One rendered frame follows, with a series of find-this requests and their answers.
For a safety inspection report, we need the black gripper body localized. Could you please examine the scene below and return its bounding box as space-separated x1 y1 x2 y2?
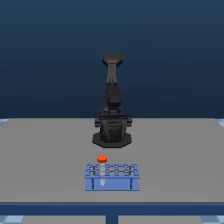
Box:
94 112 133 129

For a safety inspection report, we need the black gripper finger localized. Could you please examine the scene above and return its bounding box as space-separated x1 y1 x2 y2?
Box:
98 125 109 140
119 125 130 140

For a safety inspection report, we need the orange-capped clear centrifuge tube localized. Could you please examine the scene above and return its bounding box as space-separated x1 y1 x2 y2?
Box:
96 155 109 187

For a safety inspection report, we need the blue tube rack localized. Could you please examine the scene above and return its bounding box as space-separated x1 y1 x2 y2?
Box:
84 162 141 193

